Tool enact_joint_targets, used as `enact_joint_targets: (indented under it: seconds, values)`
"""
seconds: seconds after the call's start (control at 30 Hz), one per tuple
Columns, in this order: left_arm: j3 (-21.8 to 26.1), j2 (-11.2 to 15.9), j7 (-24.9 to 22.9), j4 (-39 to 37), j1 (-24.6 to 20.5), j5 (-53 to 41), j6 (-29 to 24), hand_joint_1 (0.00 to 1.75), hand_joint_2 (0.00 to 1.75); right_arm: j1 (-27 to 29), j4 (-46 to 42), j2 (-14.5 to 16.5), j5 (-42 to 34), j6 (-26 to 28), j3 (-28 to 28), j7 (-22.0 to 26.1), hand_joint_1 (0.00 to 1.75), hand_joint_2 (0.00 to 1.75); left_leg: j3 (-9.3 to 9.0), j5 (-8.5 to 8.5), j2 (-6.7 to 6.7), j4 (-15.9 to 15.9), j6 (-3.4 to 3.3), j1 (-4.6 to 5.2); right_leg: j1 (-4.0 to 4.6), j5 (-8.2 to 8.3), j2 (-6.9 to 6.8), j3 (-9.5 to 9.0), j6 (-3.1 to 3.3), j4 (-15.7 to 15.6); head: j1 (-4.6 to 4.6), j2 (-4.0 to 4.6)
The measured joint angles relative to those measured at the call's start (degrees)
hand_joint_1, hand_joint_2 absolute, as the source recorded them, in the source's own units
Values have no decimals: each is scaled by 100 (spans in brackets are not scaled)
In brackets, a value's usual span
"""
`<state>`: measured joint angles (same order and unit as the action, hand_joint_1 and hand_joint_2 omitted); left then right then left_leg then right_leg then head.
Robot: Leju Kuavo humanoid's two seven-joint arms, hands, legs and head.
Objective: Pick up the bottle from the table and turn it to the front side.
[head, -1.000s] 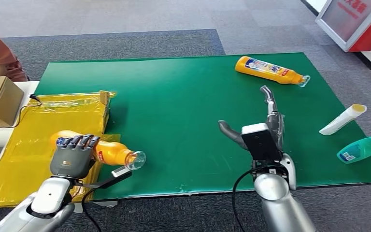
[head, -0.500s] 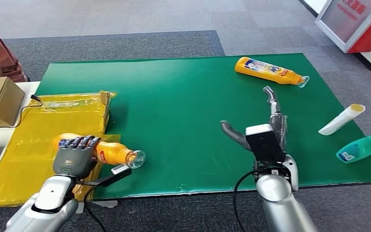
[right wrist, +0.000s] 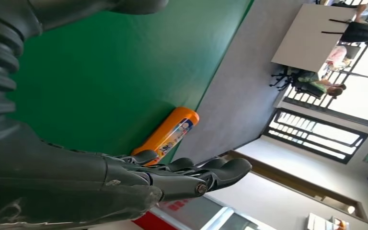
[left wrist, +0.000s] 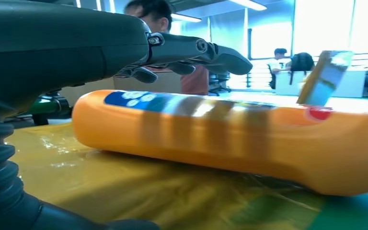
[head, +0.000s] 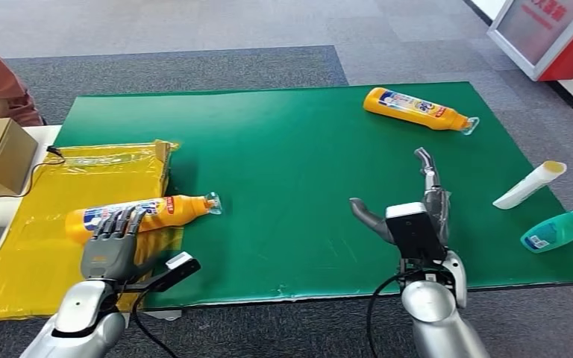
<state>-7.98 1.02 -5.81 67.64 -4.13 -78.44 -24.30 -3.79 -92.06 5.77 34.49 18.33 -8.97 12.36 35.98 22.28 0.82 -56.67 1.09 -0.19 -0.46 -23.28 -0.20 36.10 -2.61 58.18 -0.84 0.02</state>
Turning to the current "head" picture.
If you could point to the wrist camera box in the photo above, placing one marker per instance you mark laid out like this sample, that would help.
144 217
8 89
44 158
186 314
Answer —
178 272
415 232

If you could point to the red and white sign stand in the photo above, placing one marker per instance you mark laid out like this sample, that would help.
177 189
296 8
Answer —
548 29

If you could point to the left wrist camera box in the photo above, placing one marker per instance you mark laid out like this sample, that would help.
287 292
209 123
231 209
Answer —
178 272

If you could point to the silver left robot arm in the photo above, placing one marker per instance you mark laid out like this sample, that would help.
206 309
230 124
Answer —
84 311

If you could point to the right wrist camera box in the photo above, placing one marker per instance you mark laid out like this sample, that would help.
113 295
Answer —
415 232

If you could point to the teal plastic bottle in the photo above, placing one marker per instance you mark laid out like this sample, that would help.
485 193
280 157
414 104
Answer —
558 232

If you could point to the yellow plastic sheet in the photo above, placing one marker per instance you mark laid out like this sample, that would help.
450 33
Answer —
34 257

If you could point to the orange bottle with white label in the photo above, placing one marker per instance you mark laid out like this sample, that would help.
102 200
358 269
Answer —
168 210

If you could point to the white tube with yellow cap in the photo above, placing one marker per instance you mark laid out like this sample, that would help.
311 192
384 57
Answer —
528 185

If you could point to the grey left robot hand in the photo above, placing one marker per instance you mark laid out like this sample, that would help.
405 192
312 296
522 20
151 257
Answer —
106 257

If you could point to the green table mat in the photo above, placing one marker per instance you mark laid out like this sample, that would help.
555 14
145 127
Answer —
291 148

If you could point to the orange bottle with blue label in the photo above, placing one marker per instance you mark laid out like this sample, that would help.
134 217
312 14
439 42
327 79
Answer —
415 111

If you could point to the white paper scrap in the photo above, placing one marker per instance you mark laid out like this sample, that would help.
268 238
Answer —
165 314

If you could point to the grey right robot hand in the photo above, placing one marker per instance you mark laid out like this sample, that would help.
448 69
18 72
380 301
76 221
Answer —
442 207

